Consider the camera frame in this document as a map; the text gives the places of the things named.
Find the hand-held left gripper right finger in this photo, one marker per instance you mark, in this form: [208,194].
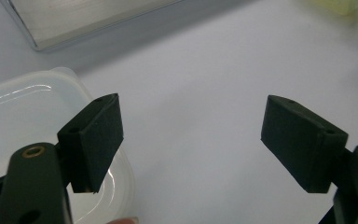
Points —
[304,146]

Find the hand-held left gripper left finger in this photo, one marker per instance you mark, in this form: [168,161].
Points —
[90,146]

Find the white translucent plastic container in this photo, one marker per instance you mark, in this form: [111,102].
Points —
[28,118]

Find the green translucent plastic container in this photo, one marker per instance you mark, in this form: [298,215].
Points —
[341,5]

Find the brushed metal plate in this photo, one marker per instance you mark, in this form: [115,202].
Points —
[84,18]

